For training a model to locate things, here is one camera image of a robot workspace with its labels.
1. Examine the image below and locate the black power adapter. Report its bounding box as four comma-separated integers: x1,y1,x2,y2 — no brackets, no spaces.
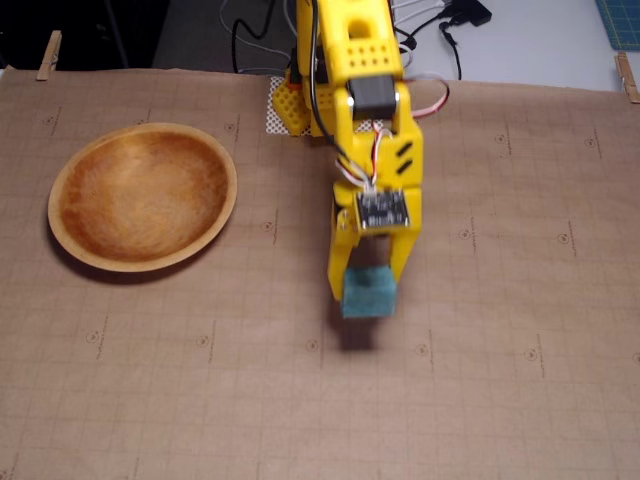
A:
438,0,494,29

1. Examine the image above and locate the pink bowl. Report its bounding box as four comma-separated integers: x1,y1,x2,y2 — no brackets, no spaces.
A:
47,122,239,274

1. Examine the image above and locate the blue foam block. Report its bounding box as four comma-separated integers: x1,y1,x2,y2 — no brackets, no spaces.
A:
340,265,399,320

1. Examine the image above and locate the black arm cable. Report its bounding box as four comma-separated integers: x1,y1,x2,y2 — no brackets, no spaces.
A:
305,0,354,164

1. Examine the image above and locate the black camera circuit board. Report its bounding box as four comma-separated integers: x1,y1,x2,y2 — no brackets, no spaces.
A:
355,188,413,233

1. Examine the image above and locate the yellow robot base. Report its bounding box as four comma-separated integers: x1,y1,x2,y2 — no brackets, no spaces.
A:
272,47,347,139

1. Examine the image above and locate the brown gift wrap paper sheet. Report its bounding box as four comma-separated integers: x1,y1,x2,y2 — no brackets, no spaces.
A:
0,66,640,480

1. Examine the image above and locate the white mesh mat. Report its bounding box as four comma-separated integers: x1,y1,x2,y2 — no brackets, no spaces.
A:
263,75,392,137

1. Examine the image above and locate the black looped cable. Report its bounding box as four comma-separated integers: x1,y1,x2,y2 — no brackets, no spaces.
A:
230,0,297,75

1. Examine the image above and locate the green cutting mat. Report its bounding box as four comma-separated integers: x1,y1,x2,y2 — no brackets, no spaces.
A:
593,0,640,52

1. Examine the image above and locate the black adapter cable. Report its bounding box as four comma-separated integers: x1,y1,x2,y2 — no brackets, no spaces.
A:
438,19,464,82

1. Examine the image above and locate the wooden clothespin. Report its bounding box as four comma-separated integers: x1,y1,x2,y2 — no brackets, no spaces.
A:
35,29,64,82
613,50,640,106

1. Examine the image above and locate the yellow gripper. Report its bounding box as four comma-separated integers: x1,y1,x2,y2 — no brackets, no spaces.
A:
326,180,425,303

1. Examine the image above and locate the white red servo cable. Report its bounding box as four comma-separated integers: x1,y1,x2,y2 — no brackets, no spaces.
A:
402,73,452,122

